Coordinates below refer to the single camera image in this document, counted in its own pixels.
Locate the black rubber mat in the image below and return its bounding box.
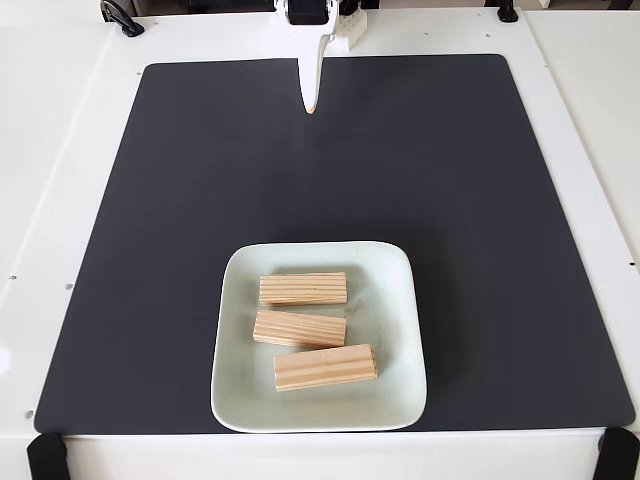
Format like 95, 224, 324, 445
32, 53, 636, 435

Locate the black table clamp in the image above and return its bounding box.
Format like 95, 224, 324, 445
594, 426, 640, 480
25, 432, 69, 480
494, 0, 520, 24
99, 0, 146, 39

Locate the pale green square plate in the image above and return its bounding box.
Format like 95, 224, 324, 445
210, 241, 429, 434

